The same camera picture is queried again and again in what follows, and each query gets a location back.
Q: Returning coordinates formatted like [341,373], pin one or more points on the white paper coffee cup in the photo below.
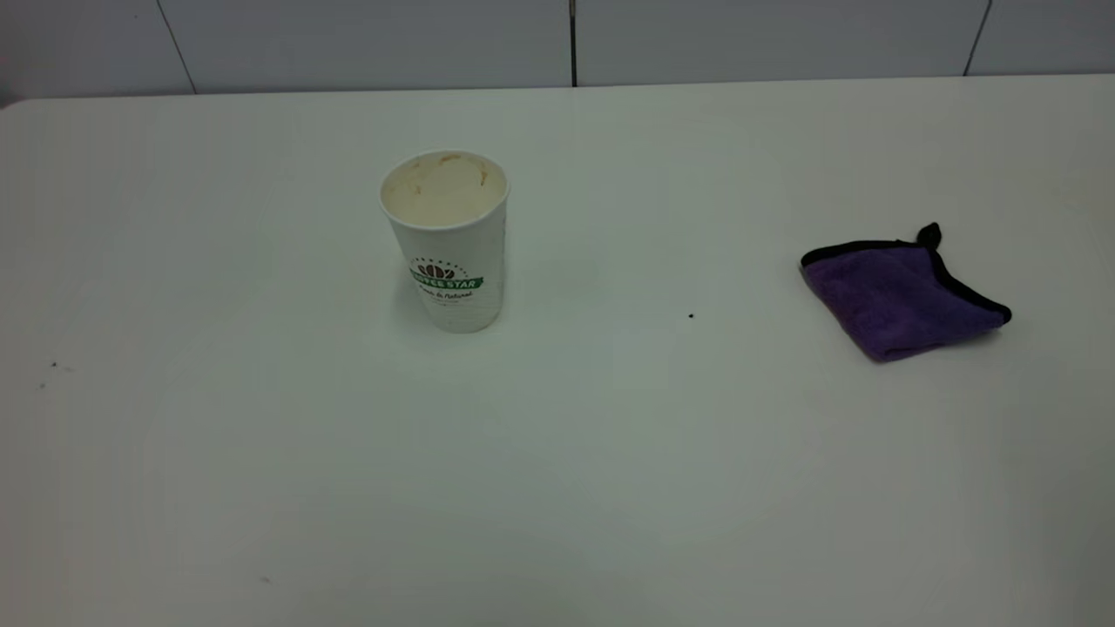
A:
[444,244]

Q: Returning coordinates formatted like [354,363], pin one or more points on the purple cloth with black trim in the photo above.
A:
[897,300]

